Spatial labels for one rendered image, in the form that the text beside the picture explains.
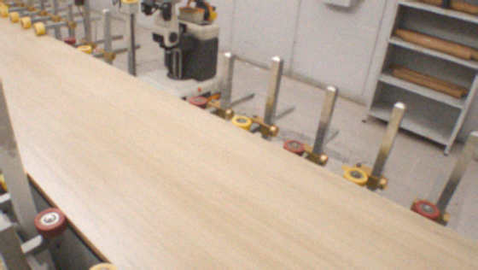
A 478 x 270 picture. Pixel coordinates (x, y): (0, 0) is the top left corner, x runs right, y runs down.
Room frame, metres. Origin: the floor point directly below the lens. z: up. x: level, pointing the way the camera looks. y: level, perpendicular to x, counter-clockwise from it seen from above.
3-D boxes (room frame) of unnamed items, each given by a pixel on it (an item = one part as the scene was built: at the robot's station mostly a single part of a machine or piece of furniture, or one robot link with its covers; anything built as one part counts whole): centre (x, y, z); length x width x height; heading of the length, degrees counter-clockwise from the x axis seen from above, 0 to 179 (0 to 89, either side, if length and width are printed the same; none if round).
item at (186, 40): (3.07, 0.66, 0.68); 0.28 x 0.27 x 0.25; 55
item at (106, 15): (2.08, 0.87, 0.89); 0.04 x 0.04 x 0.48; 53
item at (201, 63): (3.31, 0.57, 0.59); 0.55 x 0.34 x 0.83; 55
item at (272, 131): (1.35, -0.11, 0.83); 0.14 x 0.06 x 0.05; 53
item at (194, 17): (3.33, 0.55, 0.87); 0.23 x 0.15 x 0.11; 55
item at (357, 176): (0.95, -0.41, 0.85); 0.08 x 0.08 x 0.11
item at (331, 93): (1.19, -0.33, 0.88); 0.04 x 0.04 x 0.48; 53
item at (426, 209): (0.80, -0.61, 0.85); 0.08 x 0.08 x 0.11
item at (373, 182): (1.05, -0.51, 0.83); 0.14 x 0.06 x 0.05; 53
